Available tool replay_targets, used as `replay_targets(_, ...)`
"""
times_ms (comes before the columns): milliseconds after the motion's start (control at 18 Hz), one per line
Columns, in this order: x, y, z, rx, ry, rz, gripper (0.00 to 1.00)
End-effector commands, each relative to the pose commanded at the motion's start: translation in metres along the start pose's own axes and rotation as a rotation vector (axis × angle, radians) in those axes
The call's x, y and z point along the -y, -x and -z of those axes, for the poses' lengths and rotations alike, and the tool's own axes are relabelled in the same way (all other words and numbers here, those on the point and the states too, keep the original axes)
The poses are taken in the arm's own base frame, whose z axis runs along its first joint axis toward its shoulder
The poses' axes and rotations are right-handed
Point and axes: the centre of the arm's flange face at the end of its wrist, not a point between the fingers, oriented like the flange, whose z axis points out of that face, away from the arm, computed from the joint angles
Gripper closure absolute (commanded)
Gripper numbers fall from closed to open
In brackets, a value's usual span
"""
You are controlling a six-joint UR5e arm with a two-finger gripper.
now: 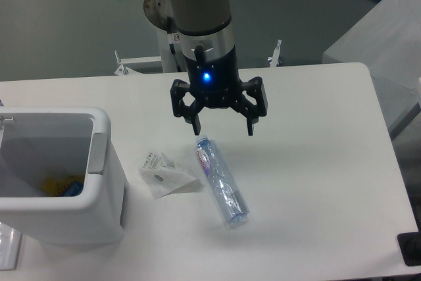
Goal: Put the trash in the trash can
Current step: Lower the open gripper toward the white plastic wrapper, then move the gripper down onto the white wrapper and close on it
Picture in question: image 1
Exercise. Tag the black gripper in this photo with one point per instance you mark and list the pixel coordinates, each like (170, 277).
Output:
(214, 81)

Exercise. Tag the white paper packaging trash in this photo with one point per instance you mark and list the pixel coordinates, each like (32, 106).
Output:
(164, 176)

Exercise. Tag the clear plastic water bottle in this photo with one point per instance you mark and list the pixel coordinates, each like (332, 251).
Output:
(226, 194)

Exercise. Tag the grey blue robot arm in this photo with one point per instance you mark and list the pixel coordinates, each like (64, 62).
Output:
(201, 17)

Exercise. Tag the blue trash in bin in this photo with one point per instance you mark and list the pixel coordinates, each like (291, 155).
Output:
(73, 190)

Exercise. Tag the white trash can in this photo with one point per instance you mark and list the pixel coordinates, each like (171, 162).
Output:
(61, 142)

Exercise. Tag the yellow trash in bin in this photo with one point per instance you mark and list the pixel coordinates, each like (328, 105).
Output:
(55, 188)

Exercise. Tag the grey covered table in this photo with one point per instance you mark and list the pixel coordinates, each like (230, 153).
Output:
(387, 41)

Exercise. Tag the black device at edge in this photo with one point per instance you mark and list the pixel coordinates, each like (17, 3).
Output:
(409, 244)

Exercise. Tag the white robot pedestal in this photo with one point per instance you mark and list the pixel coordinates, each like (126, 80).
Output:
(160, 15)

